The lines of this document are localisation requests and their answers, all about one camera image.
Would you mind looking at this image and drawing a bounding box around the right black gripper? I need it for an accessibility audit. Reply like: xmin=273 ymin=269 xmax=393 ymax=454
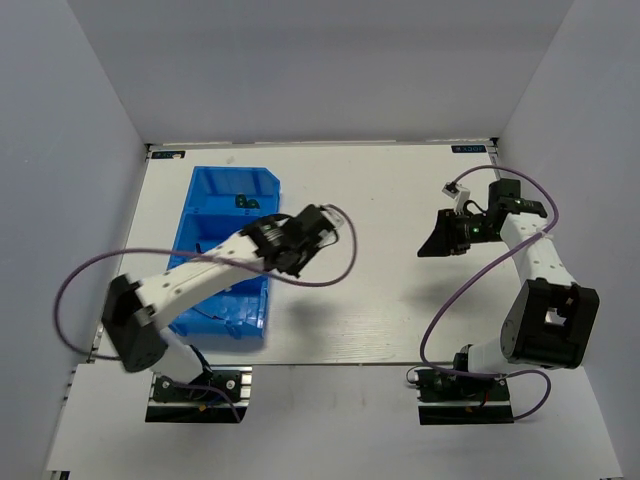
xmin=418 ymin=208 xmax=504 ymax=257

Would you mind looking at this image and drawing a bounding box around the blue plastic compartment bin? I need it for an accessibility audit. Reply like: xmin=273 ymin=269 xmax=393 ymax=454
xmin=167 ymin=166 xmax=282 ymax=351

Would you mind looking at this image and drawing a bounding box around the red blue handled screwdriver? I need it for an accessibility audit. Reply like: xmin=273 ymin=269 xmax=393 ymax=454
xmin=193 ymin=307 xmax=233 ymax=323

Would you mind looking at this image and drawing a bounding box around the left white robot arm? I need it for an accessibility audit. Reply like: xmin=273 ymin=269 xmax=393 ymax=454
xmin=102 ymin=204 xmax=343 ymax=399

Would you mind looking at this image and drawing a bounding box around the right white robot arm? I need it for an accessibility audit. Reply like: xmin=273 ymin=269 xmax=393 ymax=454
xmin=417 ymin=179 xmax=600 ymax=399

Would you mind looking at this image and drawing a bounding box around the right table logo sticker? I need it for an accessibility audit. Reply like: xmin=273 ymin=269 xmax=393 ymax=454
xmin=451 ymin=144 xmax=487 ymax=154

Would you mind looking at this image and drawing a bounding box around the table logo sticker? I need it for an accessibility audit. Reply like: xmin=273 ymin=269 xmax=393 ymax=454
xmin=151 ymin=150 xmax=186 ymax=159
xmin=451 ymin=144 xmax=487 ymax=154

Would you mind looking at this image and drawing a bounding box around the left table logo sticker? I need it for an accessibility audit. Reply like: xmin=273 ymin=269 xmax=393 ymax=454
xmin=151 ymin=150 xmax=186 ymax=159

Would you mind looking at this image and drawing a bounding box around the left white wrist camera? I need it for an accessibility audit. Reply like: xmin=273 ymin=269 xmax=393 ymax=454
xmin=319 ymin=204 xmax=345 ymax=234

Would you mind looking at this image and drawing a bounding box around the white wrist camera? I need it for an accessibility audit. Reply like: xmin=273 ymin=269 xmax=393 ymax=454
xmin=319 ymin=204 xmax=345 ymax=234
xmin=442 ymin=182 xmax=471 ymax=213

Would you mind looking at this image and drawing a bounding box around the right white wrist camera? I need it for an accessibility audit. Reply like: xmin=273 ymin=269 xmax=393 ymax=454
xmin=442 ymin=182 xmax=471 ymax=213

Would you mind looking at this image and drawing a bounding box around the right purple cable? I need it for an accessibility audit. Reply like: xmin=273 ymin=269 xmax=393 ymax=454
xmin=419 ymin=165 xmax=560 ymax=420

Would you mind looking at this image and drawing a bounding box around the purple cable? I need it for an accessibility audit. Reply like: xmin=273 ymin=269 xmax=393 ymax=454
xmin=419 ymin=165 xmax=560 ymax=420
xmin=53 ymin=203 xmax=359 ymax=421

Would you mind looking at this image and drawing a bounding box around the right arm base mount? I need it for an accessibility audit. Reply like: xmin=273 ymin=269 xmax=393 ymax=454
xmin=405 ymin=367 xmax=510 ymax=406

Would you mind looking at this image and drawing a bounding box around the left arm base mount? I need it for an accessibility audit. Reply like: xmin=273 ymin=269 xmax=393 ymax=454
xmin=145 ymin=366 xmax=253 ymax=424

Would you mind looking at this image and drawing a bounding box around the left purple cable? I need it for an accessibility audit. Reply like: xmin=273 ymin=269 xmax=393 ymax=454
xmin=53 ymin=203 xmax=359 ymax=421

